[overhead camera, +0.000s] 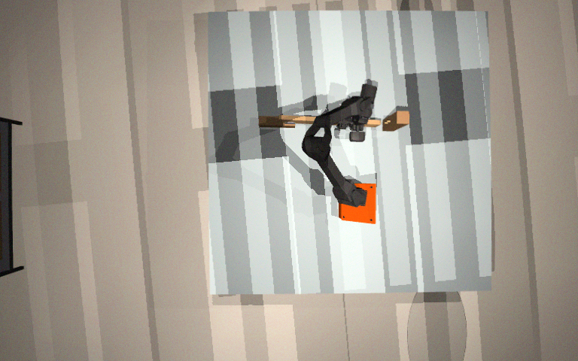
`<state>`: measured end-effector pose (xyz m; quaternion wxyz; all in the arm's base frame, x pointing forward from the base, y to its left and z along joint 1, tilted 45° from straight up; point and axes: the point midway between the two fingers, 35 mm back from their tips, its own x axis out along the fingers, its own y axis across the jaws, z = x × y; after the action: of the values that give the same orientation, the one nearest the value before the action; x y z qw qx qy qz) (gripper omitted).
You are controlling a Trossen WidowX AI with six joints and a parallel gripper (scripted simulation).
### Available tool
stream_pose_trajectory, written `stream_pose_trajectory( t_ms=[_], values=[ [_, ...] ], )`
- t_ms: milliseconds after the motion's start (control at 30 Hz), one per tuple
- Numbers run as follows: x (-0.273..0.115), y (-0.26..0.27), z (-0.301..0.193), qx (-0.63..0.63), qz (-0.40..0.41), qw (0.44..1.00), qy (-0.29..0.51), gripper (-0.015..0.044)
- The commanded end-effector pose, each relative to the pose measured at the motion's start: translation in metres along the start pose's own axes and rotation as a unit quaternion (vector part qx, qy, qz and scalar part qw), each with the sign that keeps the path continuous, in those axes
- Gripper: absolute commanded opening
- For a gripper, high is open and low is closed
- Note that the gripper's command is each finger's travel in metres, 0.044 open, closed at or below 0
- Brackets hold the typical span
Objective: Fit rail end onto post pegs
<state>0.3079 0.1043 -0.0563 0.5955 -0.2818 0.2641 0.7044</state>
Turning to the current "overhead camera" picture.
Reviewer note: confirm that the long brown wooden rail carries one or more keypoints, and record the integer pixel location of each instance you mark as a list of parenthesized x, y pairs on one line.
[(310, 120)]

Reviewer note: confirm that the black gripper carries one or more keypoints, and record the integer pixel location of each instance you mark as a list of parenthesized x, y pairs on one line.
[(355, 135)]

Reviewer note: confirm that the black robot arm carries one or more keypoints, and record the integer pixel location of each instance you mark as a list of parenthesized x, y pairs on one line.
[(318, 148)]

